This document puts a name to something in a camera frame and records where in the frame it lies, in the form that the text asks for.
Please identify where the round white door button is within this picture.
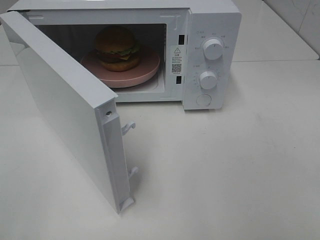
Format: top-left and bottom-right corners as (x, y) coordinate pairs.
(196, 94), (212, 107)

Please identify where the pink round plate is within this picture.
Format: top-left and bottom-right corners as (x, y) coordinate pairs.
(80, 46), (161, 88)

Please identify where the white microwave door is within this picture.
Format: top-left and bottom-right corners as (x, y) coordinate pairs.
(0, 11), (138, 213)

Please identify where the burger with lettuce and cheese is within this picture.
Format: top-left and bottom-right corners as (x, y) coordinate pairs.
(94, 25), (140, 72)

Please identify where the lower white microwave knob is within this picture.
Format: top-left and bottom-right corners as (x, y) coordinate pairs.
(199, 71), (218, 90)

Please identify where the white microwave knob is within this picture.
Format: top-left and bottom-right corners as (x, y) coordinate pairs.
(199, 71), (218, 90)
(202, 37), (224, 61)

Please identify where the white microwave oven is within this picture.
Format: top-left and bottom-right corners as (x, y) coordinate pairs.
(6, 0), (242, 110)

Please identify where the upper white microwave knob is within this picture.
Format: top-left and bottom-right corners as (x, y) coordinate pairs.
(202, 37), (224, 61)

